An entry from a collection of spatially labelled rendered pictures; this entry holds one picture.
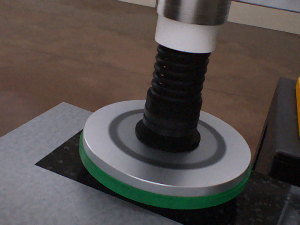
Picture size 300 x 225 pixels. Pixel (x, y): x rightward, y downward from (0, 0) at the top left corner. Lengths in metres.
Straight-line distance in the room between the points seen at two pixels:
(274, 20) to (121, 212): 6.18
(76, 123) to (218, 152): 0.24
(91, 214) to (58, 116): 0.23
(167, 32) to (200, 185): 0.16
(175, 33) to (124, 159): 0.15
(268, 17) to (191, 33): 6.12
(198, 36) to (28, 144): 0.28
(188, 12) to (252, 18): 6.12
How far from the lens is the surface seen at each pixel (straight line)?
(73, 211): 0.43
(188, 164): 0.43
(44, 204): 0.44
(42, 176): 0.48
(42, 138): 0.55
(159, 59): 0.42
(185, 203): 0.40
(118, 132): 0.47
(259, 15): 6.50
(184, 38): 0.40
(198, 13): 0.39
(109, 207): 0.44
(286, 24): 6.56
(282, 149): 0.93
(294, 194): 0.54
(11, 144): 0.54
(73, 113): 0.62
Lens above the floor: 1.15
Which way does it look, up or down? 26 degrees down
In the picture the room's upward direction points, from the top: 9 degrees clockwise
